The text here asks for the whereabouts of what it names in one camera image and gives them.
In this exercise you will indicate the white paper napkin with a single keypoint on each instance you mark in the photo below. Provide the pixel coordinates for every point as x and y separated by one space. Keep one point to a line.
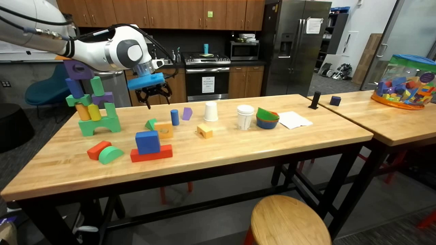
293 119

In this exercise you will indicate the teal cup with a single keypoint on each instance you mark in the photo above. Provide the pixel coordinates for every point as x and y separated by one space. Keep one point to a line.
206 48

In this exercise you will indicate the red stool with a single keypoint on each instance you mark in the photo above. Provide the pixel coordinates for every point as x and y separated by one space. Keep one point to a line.
175 192

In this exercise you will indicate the orange foam cylinder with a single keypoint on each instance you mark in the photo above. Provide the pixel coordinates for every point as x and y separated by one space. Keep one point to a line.
82 112

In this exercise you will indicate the white paper cup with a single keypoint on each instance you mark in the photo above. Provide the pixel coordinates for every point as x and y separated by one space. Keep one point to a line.
211 111

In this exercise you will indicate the yellow foam cylinder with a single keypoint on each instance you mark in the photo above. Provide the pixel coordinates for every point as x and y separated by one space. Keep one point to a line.
94 112

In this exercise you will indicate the whiteboard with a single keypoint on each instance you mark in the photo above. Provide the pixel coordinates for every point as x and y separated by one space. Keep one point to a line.
20 54

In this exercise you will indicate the dark blue foam cube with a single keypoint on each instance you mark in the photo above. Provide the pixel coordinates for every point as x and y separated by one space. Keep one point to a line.
335 100

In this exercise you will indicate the blue foam cylinder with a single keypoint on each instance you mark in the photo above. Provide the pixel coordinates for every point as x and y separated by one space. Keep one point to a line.
174 117
75 88

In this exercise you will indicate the steel stove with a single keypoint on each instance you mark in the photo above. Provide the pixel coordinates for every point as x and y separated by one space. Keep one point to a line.
207 76

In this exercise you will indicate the red flat foam block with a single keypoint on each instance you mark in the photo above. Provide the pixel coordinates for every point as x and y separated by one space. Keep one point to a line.
151 154

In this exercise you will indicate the soap bottle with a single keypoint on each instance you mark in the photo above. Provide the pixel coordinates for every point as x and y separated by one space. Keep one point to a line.
177 56

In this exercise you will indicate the green foam cylinder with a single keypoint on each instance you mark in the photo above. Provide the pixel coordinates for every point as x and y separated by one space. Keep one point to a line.
97 86

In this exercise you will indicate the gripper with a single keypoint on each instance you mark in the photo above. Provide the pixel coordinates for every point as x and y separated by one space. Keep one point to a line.
153 89

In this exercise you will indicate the green foam half round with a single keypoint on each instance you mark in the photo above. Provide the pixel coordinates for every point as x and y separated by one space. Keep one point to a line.
109 154

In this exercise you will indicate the green foam triangle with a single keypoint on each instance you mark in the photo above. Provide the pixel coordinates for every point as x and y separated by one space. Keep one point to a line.
151 125

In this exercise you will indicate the stack of dishes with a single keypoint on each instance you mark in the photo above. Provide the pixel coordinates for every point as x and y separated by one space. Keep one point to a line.
247 36

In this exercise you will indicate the steel microwave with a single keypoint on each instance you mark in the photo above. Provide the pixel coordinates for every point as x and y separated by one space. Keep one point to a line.
243 51

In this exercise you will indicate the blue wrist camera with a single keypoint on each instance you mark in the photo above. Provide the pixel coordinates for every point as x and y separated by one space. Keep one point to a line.
146 81

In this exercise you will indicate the small green foam block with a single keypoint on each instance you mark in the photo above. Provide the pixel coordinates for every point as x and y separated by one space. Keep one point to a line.
110 110

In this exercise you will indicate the green foam arch block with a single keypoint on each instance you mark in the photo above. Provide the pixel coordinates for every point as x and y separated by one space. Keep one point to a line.
98 123

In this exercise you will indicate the black round ottoman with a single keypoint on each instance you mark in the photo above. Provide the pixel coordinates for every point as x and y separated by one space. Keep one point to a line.
13 126

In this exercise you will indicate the teal chair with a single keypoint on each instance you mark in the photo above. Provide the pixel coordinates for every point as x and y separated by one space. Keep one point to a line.
47 88

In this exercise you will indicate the wooden board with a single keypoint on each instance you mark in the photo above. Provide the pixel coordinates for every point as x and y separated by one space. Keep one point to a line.
368 58

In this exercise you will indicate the stack of white cups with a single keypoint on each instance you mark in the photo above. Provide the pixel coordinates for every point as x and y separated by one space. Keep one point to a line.
245 117

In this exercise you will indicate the round wooden stool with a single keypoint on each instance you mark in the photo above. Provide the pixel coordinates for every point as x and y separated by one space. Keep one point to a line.
289 221

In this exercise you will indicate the row of wooden wall cabinets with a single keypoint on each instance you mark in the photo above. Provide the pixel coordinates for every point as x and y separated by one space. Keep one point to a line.
163 13

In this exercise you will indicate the black post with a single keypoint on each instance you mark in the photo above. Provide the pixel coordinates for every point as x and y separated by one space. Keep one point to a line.
315 100

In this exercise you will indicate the clear tub with blue lid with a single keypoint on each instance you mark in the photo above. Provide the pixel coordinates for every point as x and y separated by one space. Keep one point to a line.
408 68

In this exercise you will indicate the orange foam block with hole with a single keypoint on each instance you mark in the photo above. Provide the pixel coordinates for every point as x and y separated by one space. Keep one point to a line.
164 131

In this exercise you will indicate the steel refrigerator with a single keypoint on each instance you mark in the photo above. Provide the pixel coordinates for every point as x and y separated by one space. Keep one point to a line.
293 47

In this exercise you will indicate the wooden table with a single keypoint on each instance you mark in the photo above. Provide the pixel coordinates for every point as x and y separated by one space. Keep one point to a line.
381 115

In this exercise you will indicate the purple foam arch block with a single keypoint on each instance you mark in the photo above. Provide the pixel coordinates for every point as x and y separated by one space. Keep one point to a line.
102 98

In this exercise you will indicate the red foam half round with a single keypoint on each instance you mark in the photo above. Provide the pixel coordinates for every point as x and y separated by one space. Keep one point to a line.
97 149

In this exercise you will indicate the glass door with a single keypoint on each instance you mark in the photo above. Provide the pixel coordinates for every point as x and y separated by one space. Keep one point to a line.
405 30

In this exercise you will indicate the stack of coloured bowls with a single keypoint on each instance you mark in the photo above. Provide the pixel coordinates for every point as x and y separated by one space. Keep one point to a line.
267 120

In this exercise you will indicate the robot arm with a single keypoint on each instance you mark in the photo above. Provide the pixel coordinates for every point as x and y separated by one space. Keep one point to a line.
98 51

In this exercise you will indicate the dark shelf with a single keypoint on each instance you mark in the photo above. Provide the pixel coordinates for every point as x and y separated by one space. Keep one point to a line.
335 37

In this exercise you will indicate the white paper sheet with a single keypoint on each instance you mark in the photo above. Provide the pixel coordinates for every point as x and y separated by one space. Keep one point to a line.
313 26

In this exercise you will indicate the heap of foam blocks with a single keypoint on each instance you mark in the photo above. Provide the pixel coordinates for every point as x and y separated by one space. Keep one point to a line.
403 90

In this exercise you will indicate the purple foam block with hole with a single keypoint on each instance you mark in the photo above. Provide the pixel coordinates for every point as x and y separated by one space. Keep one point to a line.
77 69

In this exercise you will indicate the yellow foam arch block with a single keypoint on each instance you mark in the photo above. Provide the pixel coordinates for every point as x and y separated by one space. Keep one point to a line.
204 131

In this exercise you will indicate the wooden base cabinet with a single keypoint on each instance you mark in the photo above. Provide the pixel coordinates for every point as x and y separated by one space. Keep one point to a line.
246 81
177 88

